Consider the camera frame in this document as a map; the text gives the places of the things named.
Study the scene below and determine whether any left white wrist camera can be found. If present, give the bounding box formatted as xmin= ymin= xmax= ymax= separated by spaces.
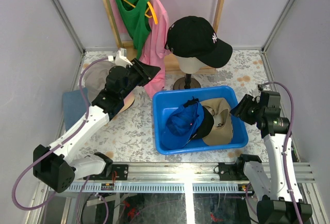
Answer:
xmin=108 ymin=48 xmax=133 ymax=67

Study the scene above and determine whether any pink t-shirt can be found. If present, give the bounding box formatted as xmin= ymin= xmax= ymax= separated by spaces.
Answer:
xmin=110 ymin=0 xmax=170 ymax=98

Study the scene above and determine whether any khaki hat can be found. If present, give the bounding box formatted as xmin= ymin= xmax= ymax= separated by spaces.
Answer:
xmin=201 ymin=98 xmax=233 ymax=146

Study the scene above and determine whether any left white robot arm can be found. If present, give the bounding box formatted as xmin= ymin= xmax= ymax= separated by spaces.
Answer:
xmin=33 ymin=59 xmax=161 ymax=193

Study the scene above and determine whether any aluminium rail base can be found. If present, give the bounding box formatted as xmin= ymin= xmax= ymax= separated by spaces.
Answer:
xmin=38 ymin=161 xmax=317 ymax=194

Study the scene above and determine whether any blue plastic bin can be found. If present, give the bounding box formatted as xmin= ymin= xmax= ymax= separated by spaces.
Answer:
xmin=153 ymin=85 xmax=249 ymax=155

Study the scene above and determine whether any folded blue cloth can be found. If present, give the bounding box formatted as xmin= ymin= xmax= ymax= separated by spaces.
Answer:
xmin=62 ymin=90 xmax=87 ymax=131

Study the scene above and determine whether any beige mannequin head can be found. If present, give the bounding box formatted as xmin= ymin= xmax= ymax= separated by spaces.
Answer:
xmin=173 ymin=56 xmax=206 ymax=90

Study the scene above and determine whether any grey bucket hat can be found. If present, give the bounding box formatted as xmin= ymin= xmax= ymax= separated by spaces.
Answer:
xmin=84 ymin=60 xmax=115 ymax=102

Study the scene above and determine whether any black baseball cap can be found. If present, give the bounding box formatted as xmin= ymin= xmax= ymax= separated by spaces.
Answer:
xmin=164 ymin=16 xmax=233 ymax=68

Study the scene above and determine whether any green tank top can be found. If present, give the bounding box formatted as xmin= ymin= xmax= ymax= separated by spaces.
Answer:
xmin=115 ymin=0 xmax=151 ymax=59

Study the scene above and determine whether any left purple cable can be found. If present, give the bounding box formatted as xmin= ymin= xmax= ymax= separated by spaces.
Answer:
xmin=11 ymin=57 xmax=116 ymax=211

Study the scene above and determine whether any blue cap in bin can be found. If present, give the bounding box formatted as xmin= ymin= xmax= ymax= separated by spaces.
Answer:
xmin=161 ymin=98 xmax=214 ymax=150

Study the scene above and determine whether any peach bucket hat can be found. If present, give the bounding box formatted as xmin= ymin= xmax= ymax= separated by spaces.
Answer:
xmin=119 ymin=93 xmax=135 ymax=113

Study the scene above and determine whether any wooden clothes rack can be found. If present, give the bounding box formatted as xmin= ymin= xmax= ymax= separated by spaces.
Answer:
xmin=102 ymin=0 xmax=225 ymax=75

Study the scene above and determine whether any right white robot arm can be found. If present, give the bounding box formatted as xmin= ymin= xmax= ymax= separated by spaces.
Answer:
xmin=230 ymin=91 xmax=312 ymax=223

